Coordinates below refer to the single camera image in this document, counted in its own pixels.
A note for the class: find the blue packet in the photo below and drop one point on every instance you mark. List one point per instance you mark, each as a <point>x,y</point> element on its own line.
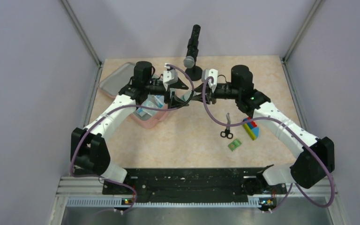
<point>152,101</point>

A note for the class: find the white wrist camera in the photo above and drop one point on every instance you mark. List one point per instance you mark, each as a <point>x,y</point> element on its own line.
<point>170,76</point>
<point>211,76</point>

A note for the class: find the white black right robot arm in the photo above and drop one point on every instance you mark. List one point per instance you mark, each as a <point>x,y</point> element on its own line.
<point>314,156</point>

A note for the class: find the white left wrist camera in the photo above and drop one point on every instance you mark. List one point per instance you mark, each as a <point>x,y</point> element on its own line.
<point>170,76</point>

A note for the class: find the white bottle green label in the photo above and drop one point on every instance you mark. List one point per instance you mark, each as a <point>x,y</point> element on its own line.
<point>187,97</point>

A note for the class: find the black handled scissors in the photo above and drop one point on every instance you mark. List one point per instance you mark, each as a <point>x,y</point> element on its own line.
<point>227,132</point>

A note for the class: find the pink medicine kit case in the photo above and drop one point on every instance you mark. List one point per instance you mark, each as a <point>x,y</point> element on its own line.
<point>117,83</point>

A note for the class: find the black microphone on stand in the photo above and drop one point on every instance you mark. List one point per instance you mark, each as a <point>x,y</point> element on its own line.
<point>189,62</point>

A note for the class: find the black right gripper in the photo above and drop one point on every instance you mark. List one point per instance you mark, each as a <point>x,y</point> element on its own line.
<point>209,99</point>

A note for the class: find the colourful toy block stack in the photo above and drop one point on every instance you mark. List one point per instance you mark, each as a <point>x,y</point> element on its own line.
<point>252,130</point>

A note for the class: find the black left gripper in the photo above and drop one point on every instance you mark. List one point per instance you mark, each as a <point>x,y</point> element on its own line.
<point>176,102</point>

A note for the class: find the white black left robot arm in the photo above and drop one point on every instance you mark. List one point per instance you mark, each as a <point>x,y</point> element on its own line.
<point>89,150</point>

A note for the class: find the small green box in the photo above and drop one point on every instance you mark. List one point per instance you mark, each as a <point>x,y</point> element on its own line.
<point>234,144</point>

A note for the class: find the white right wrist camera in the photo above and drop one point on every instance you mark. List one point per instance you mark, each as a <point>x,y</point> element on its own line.
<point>211,76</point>

